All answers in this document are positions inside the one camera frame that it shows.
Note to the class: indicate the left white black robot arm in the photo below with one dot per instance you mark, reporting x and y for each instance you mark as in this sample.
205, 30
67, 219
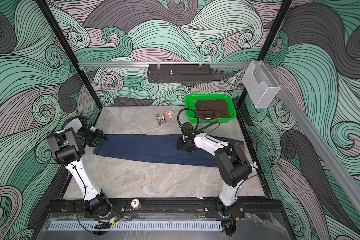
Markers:
68, 150

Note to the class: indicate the pink plush toy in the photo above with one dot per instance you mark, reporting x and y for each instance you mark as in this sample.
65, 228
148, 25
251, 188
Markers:
169, 114

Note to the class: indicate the aluminium back wall rail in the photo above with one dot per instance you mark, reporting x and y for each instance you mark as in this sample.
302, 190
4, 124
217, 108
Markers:
125, 64

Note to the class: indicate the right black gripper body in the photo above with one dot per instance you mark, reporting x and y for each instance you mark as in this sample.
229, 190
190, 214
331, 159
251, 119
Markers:
183, 144

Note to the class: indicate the brown folded trousers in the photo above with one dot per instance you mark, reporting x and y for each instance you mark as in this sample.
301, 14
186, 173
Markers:
211, 110

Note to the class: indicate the green plastic basket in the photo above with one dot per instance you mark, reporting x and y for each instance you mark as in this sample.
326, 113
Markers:
190, 101

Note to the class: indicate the aluminium wall rail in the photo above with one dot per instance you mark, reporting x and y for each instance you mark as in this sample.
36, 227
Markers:
125, 64
325, 101

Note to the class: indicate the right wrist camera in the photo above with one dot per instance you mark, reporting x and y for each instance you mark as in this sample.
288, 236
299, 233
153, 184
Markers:
186, 127

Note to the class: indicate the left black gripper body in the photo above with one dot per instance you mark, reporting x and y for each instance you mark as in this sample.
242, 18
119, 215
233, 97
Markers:
90, 136

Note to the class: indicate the clear plastic wall bin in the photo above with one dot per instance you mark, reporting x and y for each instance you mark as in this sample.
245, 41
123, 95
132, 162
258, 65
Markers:
261, 84

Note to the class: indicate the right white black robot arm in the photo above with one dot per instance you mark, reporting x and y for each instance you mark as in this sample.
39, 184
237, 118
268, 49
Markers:
233, 165

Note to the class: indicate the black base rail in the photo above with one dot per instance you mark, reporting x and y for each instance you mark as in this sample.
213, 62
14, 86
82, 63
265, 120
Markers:
206, 207

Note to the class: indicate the aluminium right wall rail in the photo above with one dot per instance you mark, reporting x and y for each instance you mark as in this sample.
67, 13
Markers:
325, 101

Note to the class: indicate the round silver knob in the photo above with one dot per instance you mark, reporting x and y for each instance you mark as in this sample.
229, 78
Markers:
136, 204

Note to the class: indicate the dark blue denim jeans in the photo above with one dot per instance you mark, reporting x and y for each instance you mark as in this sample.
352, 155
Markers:
153, 149

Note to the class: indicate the black perforated wall shelf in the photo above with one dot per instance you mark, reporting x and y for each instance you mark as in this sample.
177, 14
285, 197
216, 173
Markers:
184, 74

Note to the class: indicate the blue playing card box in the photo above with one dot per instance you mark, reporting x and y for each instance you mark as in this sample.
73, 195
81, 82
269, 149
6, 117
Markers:
161, 119

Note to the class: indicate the white slotted cable duct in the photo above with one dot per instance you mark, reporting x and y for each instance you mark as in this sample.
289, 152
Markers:
139, 226

